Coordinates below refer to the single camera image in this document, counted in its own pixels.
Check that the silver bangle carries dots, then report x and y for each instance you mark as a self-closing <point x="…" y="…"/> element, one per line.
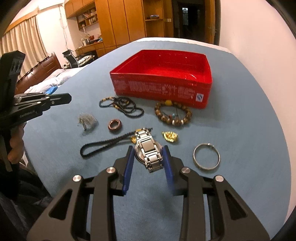
<point x="206" y="168"/>

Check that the gold ornament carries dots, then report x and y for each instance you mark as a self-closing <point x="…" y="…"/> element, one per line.
<point x="170" y="136"/>

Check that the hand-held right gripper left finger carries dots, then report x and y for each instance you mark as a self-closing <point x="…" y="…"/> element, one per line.
<point x="129" y="168"/>

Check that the black office chair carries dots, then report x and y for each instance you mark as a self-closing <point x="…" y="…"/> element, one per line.
<point x="70" y="58"/>

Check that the beige curtain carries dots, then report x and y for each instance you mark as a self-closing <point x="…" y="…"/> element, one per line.
<point x="25" y="46"/>

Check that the person's left hand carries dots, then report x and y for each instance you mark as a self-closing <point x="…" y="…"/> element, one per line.
<point x="16" y="143"/>

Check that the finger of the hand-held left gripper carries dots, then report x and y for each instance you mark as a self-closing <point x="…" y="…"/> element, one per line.
<point x="27" y="114"/>
<point x="61" y="98"/>

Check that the wooden door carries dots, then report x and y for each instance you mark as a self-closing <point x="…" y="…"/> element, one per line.
<point x="211" y="20"/>

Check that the wooden wall bookshelf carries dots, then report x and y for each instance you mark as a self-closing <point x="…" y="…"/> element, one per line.
<point x="81" y="14"/>

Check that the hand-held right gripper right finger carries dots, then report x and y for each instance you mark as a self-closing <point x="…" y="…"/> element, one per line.
<point x="167" y="168"/>

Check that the white quilt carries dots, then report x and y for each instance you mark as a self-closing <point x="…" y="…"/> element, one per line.
<point x="60" y="74"/>

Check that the silver metal watch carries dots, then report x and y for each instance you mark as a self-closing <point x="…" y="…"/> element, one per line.
<point x="148" y="143"/>

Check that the wooden wardrobe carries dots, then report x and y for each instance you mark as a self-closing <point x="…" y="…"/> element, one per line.
<point x="120" y="20"/>

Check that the blue cloth item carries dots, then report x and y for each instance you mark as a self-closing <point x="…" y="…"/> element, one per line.
<point x="52" y="90"/>

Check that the red plastic box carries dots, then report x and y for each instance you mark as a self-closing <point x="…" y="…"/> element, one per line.
<point x="161" y="69"/>

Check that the wooden bed headboard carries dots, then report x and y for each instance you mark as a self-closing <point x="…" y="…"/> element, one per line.
<point x="34" y="74"/>

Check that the person's dark pants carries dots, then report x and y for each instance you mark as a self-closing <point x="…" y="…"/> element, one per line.
<point x="13" y="208"/>

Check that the wooden desk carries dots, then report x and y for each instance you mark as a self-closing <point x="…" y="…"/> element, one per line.
<point x="99" y="47"/>

